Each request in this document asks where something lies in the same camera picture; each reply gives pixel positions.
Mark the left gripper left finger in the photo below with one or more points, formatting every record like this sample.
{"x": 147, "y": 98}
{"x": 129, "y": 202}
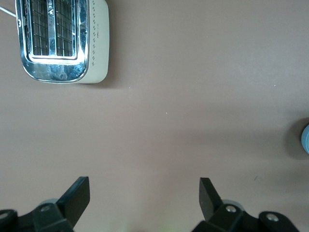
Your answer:
{"x": 72, "y": 205}

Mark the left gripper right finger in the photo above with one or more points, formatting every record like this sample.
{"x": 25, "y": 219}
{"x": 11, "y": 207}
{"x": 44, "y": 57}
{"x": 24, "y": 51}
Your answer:
{"x": 212, "y": 210}

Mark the blue bowl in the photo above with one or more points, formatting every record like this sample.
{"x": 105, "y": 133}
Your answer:
{"x": 305, "y": 140}

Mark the beige and chrome toaster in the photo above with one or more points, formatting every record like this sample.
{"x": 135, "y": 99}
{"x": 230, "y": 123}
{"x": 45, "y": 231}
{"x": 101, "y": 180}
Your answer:
{"x": 99, "y": 48}

